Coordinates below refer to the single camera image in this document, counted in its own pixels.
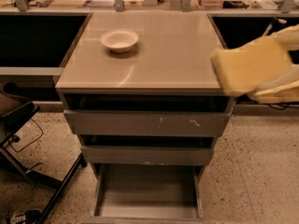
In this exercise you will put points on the black white shoe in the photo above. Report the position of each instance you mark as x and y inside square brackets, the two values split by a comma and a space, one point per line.
[28, 217]

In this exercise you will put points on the top grey drawer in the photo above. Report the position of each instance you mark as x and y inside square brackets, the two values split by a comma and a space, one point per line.
[149, 123]

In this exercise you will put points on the middle grey drawer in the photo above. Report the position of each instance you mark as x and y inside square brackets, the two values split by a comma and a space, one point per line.
[148, 150]

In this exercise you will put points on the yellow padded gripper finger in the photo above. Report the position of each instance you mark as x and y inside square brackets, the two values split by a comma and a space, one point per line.
[284, 89]
[288, 37]

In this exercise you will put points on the yellow sponge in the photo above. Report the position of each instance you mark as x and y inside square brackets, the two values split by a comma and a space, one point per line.
[243, 69]

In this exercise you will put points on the white dustpan with handle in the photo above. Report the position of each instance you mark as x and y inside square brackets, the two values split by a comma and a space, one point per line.
[275, 21]

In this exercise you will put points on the grey drawer cabinet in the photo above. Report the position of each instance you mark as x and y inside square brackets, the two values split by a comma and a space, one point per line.
[167, 70]

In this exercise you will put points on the bottom grey drawer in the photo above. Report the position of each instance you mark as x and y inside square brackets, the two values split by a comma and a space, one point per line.
[146, 194]

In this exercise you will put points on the white bowl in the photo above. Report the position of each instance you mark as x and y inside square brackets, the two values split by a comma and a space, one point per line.
[119, 40]

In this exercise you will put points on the grey drawer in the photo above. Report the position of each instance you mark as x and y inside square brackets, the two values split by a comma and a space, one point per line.
[149, 123]
[148, 150]
[146, 194]

